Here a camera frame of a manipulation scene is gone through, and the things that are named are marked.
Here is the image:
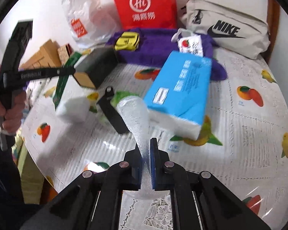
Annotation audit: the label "red Haidilao paper bag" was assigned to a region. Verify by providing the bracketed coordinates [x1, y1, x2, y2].
[114, 0, 177, 29]

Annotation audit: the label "blue tissue pack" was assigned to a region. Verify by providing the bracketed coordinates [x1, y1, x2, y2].
[144, 51, 212, 140]

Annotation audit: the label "black strap clip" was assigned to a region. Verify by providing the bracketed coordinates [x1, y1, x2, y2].
[97, 86, 129, 135]

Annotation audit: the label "grey Nike waist bag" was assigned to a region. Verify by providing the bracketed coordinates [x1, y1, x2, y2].
[181, 0, 270, 59]

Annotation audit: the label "brown cardboard boxes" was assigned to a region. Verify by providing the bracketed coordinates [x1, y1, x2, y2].
[18, 39, 72, 70]

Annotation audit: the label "dark green gold tin box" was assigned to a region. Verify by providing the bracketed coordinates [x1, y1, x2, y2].
[73, 46, 118, 89]

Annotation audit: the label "green white packet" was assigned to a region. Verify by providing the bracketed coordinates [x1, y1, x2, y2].
[52, 51, 92, 125]

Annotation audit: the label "fruit print tablecloth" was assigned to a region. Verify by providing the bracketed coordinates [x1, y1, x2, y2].
[22, 48, 288, 229]

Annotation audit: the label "person's left hand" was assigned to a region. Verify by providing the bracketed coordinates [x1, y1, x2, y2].
[0, 91, 26, 133]

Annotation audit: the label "yellow Adidas pouch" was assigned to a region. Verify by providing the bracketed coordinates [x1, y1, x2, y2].
[114, 32, 140, 51]

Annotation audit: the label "white Miniso plastic bag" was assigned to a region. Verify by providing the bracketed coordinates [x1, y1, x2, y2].
[61, 0, 120, 49]

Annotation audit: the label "purple towel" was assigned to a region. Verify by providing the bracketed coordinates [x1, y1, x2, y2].
[117, 28, 228, 81]

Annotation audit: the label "strawberry print white packet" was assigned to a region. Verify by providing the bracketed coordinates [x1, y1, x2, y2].
[177, 35, 204, 57]

